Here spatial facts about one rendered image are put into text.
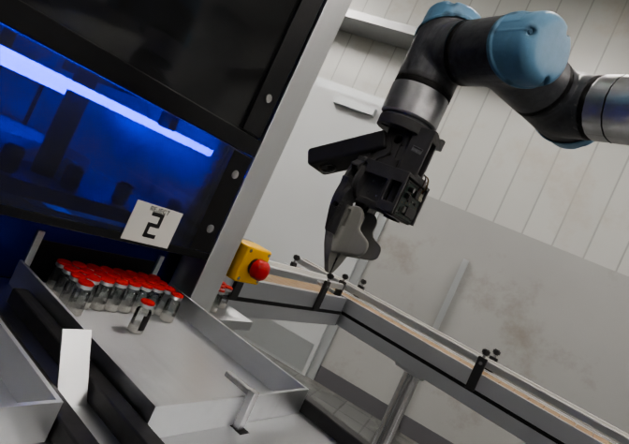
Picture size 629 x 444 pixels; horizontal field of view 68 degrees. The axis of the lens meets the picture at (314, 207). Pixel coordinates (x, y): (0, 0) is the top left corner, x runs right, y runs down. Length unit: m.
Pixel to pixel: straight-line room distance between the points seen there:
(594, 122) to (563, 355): 3.01
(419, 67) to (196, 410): 0.46
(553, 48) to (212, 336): 0.61
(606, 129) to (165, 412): 0.54
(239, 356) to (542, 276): 2.93
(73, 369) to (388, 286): 3.13
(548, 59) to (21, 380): 0.58
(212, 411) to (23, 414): 0.19
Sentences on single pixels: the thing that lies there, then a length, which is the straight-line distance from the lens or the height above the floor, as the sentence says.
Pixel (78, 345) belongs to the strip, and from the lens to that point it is 0.52.
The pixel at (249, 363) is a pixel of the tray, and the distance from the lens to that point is 0.74.
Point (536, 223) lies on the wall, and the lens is 3.55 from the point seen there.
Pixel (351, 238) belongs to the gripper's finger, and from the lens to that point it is 0.58.
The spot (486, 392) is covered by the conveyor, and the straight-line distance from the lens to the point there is 1.38.
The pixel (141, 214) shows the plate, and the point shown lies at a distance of 0.72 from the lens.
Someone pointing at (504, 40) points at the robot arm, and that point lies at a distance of 0.53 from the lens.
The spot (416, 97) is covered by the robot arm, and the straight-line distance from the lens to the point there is 0.59.
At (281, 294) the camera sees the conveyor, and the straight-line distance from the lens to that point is 1.22.
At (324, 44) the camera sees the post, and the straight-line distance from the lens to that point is 0.90.
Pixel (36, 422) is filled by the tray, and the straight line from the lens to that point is 0.46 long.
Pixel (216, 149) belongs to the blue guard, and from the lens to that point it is 0.76.
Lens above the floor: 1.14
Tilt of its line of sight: 1 degrees up
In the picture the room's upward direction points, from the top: 25 degrees clockwise
